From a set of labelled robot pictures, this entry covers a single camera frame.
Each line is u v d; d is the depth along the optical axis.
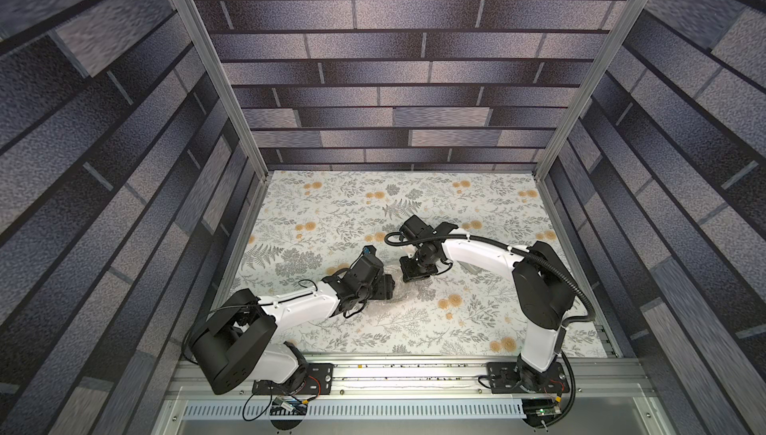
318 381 0.74
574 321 0.50
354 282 0.67
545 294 0.49
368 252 0.80
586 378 0.76
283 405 0.71
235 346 0.42
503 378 0.73
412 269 0.78
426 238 0.67
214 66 0.87
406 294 0.83
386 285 0.79
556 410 0.69
